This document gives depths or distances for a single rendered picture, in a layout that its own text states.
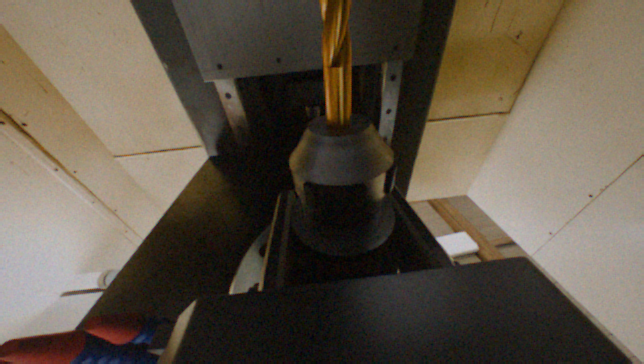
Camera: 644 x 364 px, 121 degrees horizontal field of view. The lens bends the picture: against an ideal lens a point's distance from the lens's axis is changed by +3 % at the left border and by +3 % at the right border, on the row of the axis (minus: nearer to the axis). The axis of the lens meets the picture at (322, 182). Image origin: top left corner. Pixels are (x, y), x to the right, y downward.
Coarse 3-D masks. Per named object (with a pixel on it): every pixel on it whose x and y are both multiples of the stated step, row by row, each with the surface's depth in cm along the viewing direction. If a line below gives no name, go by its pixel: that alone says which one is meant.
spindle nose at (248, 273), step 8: (264, 232) 16; (256, 240) 15; (264, 240) 15; (248, 248) 15; (256, 248) 15; (264, 248) 15; (248, 256) 14; (256, 256) 14; (264, 256) 14; (240, 264) 14; (248, 264) 14; (256, 264) 14; (240, 272) 13; (248, 272) 13; (256, 272) 13; (240, 280) 13; (248, 280) 13; (256, 280) 13; (232, 288) 12; (240, 288) 12; (248, 288) 12
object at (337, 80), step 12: (324, 0) 4; (336, 0) 4; (348, 0) 4; (324, 12) 5; (336, 12) 4; (348, 12) 5; (324, 24) 5; (336, 24) 5; (324, 36) 5; (336, 36) 5; (348, 36) 5; (324, 48) 5; (336, 48) 5; (348, 48) 5; (324, 60) 5; (336, 60) 5; (348, 60) 5; (324, 72) 5; (336, 72) 5; (348, 72) 5; (324, 84) 6; (336, 84) 5; (348, 84) 5; (336, 96) 6; (348, 96) 6; (336, 108) 6; (348, 108) 6; (336, 120) 6; (348, 120) 6
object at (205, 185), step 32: (224, 160) 52; (256, 160) 50; (288, 160) 49; (192, 192) 41; (224, 192) 40; (256, 192) 39; (160, 224) 34; (192, 224) 34; (224, 224) 33; (256, 224) 32; (160, 256) 29; (192, 256) 28; (224, 256) 28; (128, 288) 25; (160, 288) 25; (192, 288) 24; (224, 288) 24
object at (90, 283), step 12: (72, 276) 63; (84, 276) 62; (96, 276) 62; (108, 276) 62; (36, 288) 61; (48, 288) 61; (60, 288) 61; (72, 288) 61; (84, 288) 62; (96, 288) 65
